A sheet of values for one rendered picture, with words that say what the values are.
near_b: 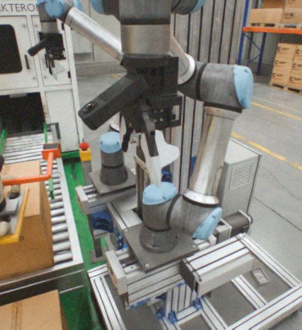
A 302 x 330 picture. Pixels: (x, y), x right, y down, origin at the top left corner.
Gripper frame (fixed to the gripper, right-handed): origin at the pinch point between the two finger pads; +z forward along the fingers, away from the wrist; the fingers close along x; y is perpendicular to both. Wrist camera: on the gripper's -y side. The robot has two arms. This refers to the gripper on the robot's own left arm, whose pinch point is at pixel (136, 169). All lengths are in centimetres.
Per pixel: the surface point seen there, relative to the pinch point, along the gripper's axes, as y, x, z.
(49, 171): -12, 64, 31
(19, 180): -24, 63, 31
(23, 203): -25, 64, 43
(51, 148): -8, 84, 29
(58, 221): -10, 116, 98
